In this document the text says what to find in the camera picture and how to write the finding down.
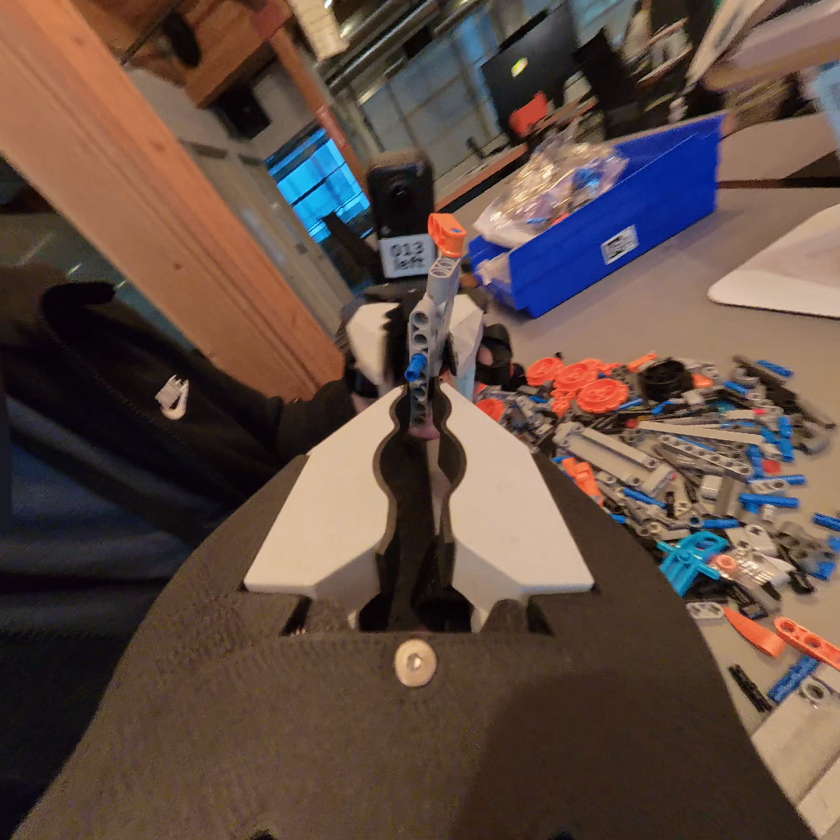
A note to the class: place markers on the blue storage bin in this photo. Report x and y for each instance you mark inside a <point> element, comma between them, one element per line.
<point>577,243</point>

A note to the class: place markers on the light blue separator tool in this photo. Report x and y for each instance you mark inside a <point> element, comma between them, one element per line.
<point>689,558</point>

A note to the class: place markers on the black wall speaker box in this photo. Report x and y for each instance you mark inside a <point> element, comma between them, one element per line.
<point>244,115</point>

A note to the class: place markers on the orange connector piece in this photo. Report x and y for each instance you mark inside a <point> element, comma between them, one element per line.
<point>447,233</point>

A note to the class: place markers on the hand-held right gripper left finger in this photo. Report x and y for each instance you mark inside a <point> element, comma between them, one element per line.
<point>315,525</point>

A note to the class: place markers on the person's left forearm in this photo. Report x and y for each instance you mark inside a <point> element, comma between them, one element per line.
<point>308,420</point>

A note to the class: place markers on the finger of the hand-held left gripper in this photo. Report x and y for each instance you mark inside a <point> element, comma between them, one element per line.
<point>471,334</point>
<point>371,341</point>

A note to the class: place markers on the small blue pin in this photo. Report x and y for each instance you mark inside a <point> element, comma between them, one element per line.
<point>415,369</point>

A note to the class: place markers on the orange gear wheel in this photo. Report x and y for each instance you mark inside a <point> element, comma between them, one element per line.
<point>574,375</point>
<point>600,394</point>
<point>541,371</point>

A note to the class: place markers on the grey perforated thin beam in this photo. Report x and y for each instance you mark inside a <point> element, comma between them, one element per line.
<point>420,334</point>

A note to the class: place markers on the long blue pin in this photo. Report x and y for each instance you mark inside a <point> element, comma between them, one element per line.
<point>794,679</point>

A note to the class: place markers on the black pin connector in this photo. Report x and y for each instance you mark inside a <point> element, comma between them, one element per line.
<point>751,689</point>

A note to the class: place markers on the orange short beam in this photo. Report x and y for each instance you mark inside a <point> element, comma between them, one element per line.
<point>810,643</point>

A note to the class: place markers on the wooden pillar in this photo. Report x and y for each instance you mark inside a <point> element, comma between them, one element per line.
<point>131,197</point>

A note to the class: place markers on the orange fin piece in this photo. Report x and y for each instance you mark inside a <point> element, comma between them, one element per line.
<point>754,633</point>

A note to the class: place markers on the black round speaker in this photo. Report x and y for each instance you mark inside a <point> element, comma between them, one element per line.
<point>178,39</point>

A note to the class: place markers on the clear plastic bag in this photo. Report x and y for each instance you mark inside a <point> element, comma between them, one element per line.
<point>551,184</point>

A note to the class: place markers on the instruction booklet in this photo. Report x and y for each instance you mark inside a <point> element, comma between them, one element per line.
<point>728,26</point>

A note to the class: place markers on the white book stand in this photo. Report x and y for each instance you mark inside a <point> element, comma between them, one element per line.
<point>787,275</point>

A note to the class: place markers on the person's left hand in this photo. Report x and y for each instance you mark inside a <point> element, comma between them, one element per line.
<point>423,433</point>

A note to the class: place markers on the black spoked wheel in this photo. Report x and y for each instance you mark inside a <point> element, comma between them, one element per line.
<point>663,380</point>

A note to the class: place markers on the hanging light panel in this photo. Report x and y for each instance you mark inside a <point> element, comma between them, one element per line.
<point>321,26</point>

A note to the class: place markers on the black monitor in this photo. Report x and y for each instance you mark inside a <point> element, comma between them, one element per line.
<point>525,65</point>

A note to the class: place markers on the blue shirt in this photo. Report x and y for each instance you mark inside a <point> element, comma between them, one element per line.
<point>79,499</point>

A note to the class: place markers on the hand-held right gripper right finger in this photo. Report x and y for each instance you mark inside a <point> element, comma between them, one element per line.
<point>518,525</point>

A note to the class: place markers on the pile of building pieces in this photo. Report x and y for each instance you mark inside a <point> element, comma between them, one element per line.
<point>689,453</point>

